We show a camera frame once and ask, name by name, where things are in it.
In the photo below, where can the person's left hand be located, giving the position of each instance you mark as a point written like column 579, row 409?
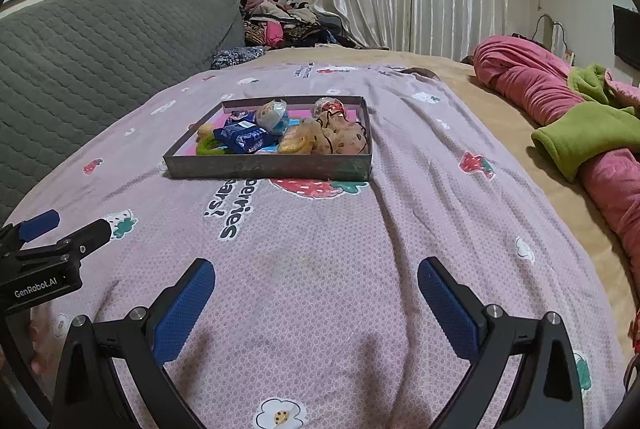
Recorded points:
column 42, row 339

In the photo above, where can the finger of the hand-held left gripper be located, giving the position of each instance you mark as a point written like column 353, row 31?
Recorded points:
column 92, row 234
column 40, row 221

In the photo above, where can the pink quilt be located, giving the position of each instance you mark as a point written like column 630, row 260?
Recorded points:
column 530, row 74

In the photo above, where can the grey quilted headboard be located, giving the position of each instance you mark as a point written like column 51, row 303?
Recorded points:
column 100, row 59

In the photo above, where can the pile of clothes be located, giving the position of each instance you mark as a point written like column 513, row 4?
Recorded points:
column 295, row 19

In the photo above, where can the blue patterned cloth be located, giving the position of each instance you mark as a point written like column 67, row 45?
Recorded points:
column 237, row 56

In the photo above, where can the blue cookie packet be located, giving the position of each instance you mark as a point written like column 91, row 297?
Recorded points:
column 240, row 115

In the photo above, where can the tan bed sheet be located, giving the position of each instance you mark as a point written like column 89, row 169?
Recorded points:
column 540, row 189

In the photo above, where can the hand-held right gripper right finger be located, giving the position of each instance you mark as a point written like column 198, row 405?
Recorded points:
column 447, row 309

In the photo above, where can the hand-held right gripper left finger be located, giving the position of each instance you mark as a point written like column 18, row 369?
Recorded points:
column 185, row 309

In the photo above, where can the grey cardboard box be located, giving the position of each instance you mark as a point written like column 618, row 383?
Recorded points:
column 270, row 166

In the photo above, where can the pink printed blanket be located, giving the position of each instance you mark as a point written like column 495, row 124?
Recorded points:
column 325, row 234

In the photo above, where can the white blue snack packet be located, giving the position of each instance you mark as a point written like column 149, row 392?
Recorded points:
column 274, row 115

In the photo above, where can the green fleece blanket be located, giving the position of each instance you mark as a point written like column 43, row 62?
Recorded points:
column 585, row 129

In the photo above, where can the clear red snack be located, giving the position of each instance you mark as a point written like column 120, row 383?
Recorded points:
column 330, row 106

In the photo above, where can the black television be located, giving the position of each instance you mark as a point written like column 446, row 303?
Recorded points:
column 627, row 36

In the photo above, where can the metal chair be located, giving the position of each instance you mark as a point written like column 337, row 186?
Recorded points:
column 555, row 36

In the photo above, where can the yellow cake packet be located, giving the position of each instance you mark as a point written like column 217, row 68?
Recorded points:
column 295, row 141

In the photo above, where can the blue barcode snack packet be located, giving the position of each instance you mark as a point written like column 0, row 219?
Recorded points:
column 245, row 136

